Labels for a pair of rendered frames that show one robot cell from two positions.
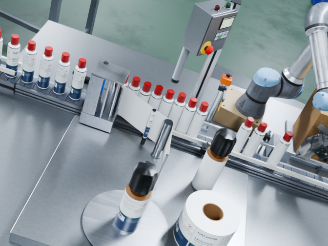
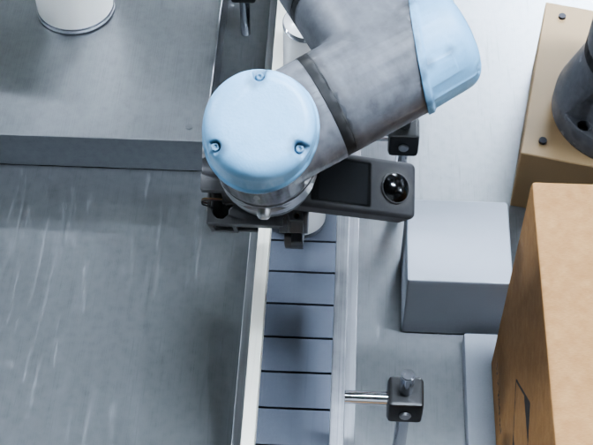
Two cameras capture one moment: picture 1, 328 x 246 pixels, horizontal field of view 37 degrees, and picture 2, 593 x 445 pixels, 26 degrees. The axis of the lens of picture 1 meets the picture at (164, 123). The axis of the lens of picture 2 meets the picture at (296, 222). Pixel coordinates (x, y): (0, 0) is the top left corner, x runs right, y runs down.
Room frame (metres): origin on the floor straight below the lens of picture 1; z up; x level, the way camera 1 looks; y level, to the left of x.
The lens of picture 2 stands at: (1.83, -1.33, 1.90)
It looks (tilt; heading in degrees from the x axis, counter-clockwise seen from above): 52 degrees down; 95
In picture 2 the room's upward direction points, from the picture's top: straight up
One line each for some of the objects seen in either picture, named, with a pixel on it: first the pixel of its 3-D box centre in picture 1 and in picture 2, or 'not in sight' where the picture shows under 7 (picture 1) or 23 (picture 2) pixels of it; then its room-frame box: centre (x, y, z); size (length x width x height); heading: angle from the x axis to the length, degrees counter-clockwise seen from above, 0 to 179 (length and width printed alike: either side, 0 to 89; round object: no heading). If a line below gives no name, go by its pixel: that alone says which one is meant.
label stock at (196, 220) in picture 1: (206, 224); not in sight; (1.21, -0.27, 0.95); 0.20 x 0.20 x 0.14
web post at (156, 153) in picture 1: (162, 138); not in sight; (1.55, -0.02, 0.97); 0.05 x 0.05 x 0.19
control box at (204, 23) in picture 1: (209, 27); not in sight; (1.82, -0.03, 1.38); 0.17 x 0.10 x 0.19; 148
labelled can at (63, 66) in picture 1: (62, 73); not in sight; (1.71, 0.49, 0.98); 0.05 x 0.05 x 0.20
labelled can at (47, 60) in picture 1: (46, 67); not in sight; (1.71, 0.57, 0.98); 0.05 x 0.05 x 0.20
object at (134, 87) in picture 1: (131, 96); not in sight; (1.73, 0.18, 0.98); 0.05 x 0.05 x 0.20
